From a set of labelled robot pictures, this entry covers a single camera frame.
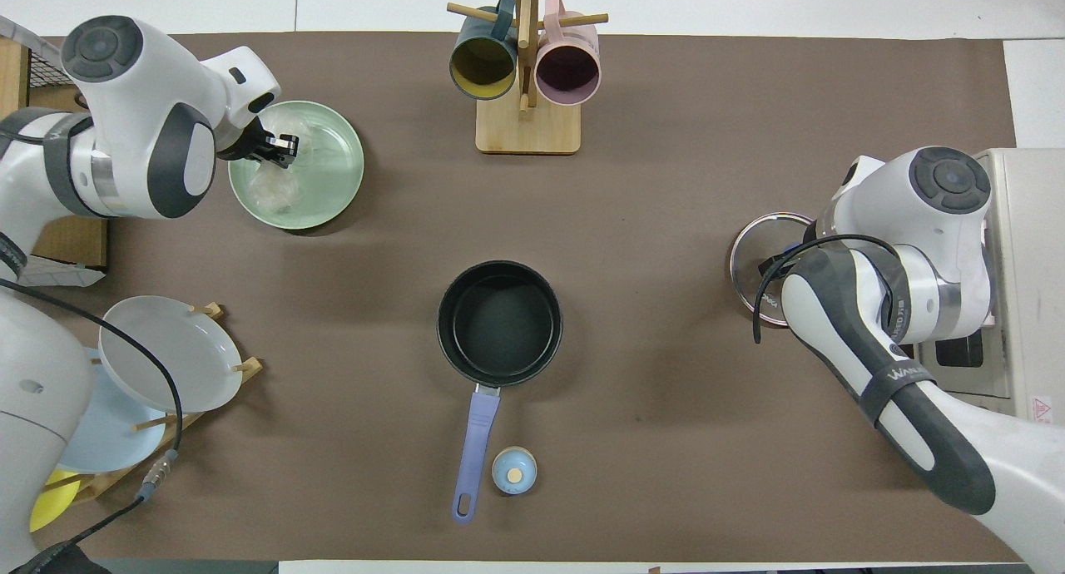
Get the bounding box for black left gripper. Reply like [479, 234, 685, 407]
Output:
[218, 127, 300, 170]

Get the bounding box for glass lid purple knob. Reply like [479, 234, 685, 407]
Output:
[730, 211, 820, 327]

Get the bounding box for translucent vermicelli bundle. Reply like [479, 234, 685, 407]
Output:
[252, 112, 335, 210]

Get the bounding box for light green plate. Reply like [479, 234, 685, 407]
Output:
[228, 100, 365, 230]

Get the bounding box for grey plate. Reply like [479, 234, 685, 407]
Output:
[98, 295, 244, 414]

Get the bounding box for wooden plate rack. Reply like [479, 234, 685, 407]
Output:
[50, 302, 264, 504]

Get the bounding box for light blue plate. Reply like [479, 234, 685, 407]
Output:
[57, 348, 167, 475]

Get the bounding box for yellow plate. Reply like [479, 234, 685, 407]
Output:
[30, 470, 82, 533]

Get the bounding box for brown table mat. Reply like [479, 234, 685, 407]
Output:
[33, 32, 1018, 563]

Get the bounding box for dark teal mug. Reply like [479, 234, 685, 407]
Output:
[449, 0, 519, 101]

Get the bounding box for wooden mug tree stand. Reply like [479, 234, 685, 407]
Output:
[447, 0, 609, 156]

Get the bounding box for cream toaster oven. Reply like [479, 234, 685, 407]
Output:
[936, 147, 1065, 425]

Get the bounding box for pink mug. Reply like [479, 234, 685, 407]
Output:
[534, 0, 602, 107]

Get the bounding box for wire and wood shelf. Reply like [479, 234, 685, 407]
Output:
[0, 15, 110, 289]

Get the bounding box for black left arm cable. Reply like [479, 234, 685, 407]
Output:
[0, 278, 185, 574]

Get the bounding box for black pot purple handle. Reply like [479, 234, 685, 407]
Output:
[436, 260, 564, 525]

